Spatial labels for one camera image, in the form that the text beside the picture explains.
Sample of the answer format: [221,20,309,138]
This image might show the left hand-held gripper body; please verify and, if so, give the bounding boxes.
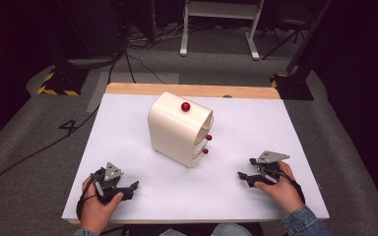
[91,161,126,205]

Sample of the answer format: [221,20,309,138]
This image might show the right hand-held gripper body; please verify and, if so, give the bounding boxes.
[255,149,291,186]

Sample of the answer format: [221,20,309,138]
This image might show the cream cabinet with drawers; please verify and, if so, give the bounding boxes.
[148,90,215,169]

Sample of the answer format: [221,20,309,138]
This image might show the person's right hand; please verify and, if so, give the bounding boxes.
[253,160,305,215]

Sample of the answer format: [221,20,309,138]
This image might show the person's left hand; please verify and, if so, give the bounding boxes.
[79,175,125,235]

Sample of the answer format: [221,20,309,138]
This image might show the white table cover sheet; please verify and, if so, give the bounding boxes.
[61,92,331,221]

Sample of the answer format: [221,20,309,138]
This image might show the cream drawer with red knob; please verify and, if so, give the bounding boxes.
[194,130,214,148]
[191,145,210,161]

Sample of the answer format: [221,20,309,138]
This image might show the person's legs in jeans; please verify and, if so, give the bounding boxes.
[157,222,254,236]

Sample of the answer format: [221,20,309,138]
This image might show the black slanted stand with base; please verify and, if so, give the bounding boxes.
[270,0,335,101]

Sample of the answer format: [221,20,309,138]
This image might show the wooden table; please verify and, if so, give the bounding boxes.
[105,82,282,100]

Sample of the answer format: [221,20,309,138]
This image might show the black stand with striped base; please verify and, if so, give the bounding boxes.
[35,48,91,97]

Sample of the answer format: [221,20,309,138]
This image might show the black tripod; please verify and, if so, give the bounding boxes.
[261,13,311,61]

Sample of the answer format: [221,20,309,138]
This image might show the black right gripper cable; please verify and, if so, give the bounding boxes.
[275,168,307,205]

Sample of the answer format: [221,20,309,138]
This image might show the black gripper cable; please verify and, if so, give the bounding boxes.
[275,168,307,205]
[75,172,106,221]

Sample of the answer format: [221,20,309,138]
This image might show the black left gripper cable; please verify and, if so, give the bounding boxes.
[75,172,106,221]

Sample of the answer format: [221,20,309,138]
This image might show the long black floor cable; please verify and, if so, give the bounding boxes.
[0,48,129,197]

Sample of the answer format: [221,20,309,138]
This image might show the thin black floor cable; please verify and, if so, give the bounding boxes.
[125,52,167,86]

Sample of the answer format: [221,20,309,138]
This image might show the bundle of floor cables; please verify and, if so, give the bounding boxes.
[127,21,186,50]

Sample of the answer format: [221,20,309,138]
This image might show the white metal desk frame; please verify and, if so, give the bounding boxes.
[179,0,266,61]

